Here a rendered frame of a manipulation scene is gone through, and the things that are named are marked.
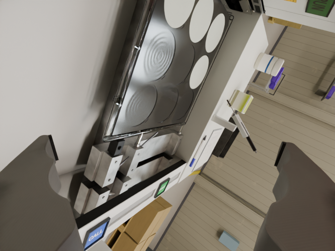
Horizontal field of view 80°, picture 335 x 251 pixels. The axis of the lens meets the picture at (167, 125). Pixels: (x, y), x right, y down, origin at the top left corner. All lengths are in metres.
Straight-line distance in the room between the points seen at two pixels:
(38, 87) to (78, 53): 0.09
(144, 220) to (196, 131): 2.79
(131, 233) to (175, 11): 3.33
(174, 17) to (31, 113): 0.30
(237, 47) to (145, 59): 0.38
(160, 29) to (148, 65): 0.07
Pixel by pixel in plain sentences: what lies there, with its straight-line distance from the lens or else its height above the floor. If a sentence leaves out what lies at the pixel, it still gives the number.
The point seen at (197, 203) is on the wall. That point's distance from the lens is 7.38.
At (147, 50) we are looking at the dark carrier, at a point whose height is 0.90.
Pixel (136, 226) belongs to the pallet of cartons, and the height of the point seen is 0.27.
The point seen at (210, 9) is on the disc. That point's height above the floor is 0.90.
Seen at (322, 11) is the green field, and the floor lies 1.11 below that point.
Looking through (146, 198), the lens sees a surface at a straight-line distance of 0.62.
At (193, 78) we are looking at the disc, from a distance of 0.60.
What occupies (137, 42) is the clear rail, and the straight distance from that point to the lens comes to 0.36.
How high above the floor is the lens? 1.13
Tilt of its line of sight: 23 degrees down
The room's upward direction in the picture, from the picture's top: 121 degrees clockwise
